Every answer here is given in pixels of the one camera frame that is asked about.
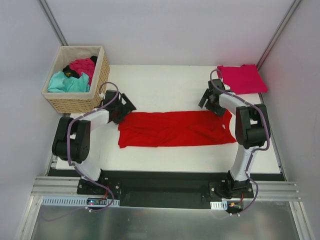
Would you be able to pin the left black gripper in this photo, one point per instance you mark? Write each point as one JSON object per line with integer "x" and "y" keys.
{"x": 122, "y": 110}

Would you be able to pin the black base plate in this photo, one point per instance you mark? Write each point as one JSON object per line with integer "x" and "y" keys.
{"x": 172, "y": 190}

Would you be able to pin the black t shirt in basket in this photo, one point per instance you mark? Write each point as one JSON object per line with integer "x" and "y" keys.
{"x": 70, "y": 73}

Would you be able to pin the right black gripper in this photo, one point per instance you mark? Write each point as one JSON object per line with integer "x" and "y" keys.
{"x": 211, "y": 103}

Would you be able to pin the red t shirt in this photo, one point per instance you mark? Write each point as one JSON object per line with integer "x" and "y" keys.
{"x": 175, "y": 129}

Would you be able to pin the grey cable duct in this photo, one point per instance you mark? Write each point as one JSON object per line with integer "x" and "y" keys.
{"x": 79, "y": 201}
{"x": 219, "y": 205}

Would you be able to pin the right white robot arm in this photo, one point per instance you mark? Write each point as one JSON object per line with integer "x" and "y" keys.
{"x": 252, "y": 133}

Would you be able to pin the magenta t shirt in basket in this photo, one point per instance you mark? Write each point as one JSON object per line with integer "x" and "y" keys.
{"x": 85, "y": 65}

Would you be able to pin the teal t shirt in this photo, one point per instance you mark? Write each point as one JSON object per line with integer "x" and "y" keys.
{"x": 60, "y": 83}

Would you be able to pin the woven wicker basket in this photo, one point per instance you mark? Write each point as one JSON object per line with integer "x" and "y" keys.
{"x": 78, "y": 102}

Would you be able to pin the right grey cable duct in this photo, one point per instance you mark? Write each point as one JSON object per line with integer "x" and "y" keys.
{"x": 219, "y": 205}

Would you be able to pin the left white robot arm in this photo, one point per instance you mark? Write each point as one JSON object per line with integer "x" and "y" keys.
{"x": 73, "y": 135}

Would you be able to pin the left grey cable duct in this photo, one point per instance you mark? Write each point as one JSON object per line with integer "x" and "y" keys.
{"x": 79, "y": 201}

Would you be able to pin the folded magenta t shirt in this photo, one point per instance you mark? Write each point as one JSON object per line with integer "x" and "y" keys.
{"x": 243, "y": 79}

